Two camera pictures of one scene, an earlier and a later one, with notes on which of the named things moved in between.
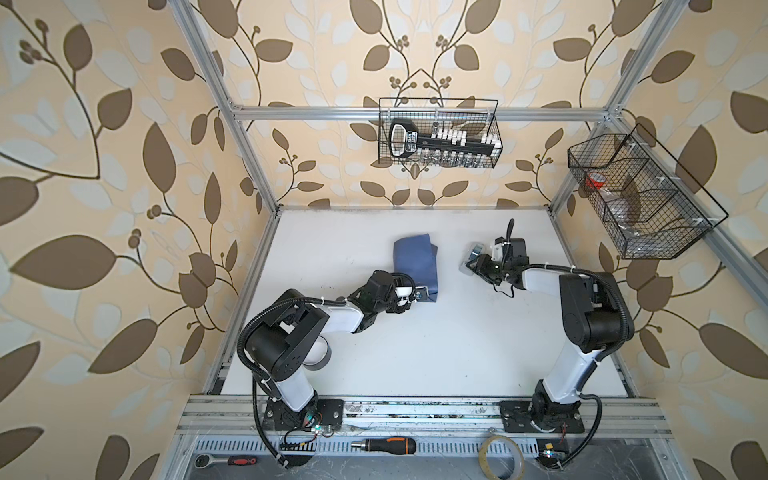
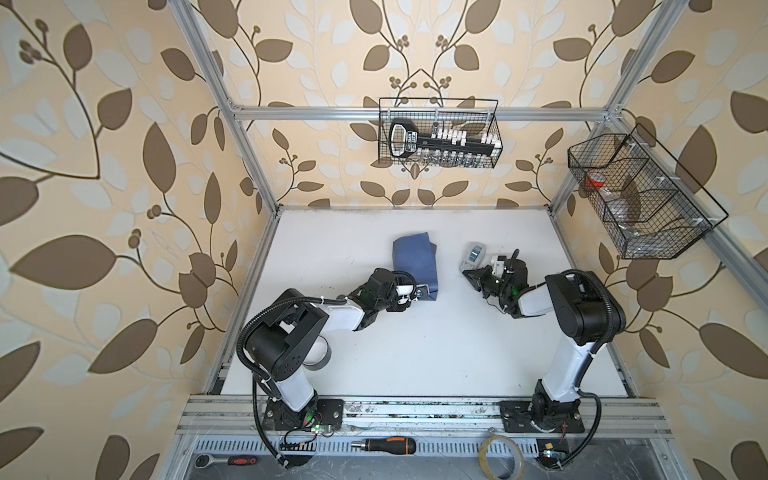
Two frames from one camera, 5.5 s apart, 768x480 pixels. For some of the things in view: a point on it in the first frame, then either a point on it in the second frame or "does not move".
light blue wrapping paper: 418,255 does not move
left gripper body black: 390,302 does not move
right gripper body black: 495,269 to 499,290
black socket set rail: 405,140 does not move
